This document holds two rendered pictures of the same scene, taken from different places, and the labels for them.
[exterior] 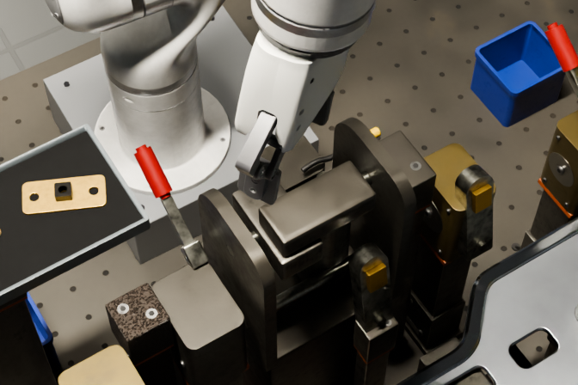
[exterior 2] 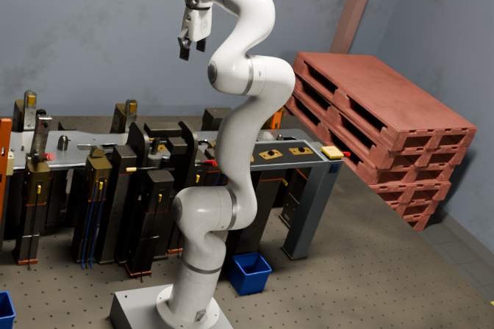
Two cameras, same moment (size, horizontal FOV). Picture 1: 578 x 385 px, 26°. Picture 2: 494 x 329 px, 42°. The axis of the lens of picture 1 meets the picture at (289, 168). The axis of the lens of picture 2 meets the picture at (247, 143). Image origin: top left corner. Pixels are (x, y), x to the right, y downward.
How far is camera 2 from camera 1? 246 cm
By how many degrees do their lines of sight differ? 96
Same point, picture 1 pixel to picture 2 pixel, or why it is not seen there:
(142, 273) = not seen: hidden behind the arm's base
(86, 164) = not seen: hidden behind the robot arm
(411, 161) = (121, 150)
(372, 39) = not seen: outside the picture
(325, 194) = (160, 125)
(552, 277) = (69, 157)
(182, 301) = (200, 156)
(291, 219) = (172, 124)
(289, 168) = (159, 174)
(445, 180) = (104, 161)
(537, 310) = (79, 153)
